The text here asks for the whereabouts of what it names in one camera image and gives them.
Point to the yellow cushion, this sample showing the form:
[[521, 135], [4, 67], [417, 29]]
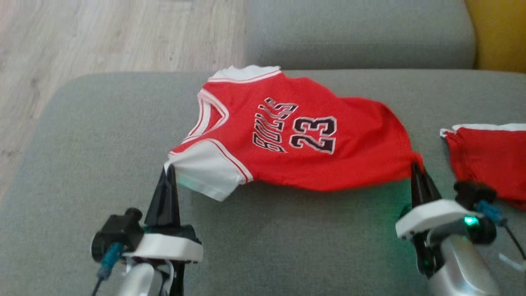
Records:
[[497, 33]]

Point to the red basketball jersey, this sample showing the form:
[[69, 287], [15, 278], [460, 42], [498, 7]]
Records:
[[308, 135]]

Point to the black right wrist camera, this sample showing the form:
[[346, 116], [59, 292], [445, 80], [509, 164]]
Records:
[[472, 193]]

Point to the grey sofa seat cushion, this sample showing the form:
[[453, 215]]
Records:
[[287, 246]]

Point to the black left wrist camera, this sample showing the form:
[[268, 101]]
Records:
[[117, 232]]

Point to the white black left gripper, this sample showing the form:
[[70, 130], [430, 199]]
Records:
[[164, 248]]

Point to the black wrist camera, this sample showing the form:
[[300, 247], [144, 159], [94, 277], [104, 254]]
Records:
[[472, 193], [117, 232]]

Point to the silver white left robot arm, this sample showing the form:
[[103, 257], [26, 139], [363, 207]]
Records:
[[139, 281]]

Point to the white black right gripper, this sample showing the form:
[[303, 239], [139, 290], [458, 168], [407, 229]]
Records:
[[431, 216]]

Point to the red shorts white trim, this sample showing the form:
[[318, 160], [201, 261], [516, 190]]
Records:
[[489, 160]]

